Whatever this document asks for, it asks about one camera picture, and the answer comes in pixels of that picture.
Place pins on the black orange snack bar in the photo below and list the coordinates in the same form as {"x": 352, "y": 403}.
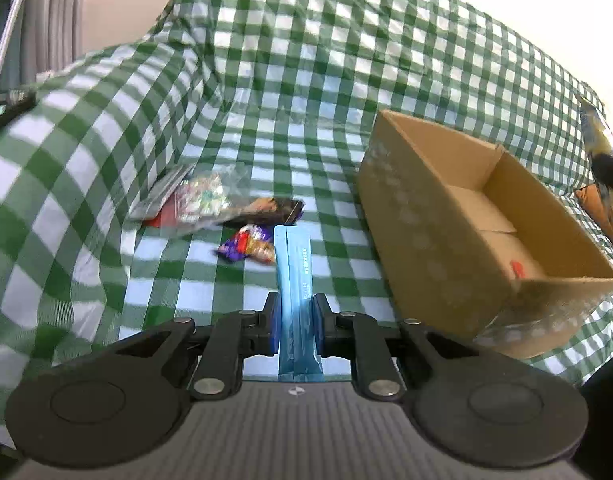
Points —
{"x": 268, "y": 211}

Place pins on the light blue snack packet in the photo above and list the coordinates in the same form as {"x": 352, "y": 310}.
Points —
{"x": 299, "y": 360}

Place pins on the orange cushion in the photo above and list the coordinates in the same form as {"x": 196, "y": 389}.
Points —
{"x": 589, "y": 199}

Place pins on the black green side object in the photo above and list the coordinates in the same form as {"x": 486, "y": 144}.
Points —
{"x": 14, "y": 103}

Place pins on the brown cardboard box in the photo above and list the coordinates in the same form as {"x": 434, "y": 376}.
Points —
{"x": 471, "y": 243}

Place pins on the grey curtain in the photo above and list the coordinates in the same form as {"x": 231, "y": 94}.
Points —
{"x": 37, "y": 38}

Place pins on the clear bag colourful candies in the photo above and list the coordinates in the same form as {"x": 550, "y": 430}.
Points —
{"x": 211, "y": 196}

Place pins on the silver red snack packet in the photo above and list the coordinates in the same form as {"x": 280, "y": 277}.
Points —
{"x": 158, "y": 208}

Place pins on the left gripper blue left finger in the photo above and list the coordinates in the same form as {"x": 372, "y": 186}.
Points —
{"x": 223, "y": 347}

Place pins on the purple candy wrapper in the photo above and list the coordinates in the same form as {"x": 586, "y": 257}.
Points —
{"x": 250, "y": 241}

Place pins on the green white checkered cloth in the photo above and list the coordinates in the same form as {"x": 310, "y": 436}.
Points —
{"x": 286, "y": 89}

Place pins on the yellow blue snack bag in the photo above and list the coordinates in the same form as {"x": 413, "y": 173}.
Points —
{"x": 598, "y": 141}

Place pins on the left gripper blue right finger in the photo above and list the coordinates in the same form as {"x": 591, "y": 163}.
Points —
{"x": 368, "y": 346}

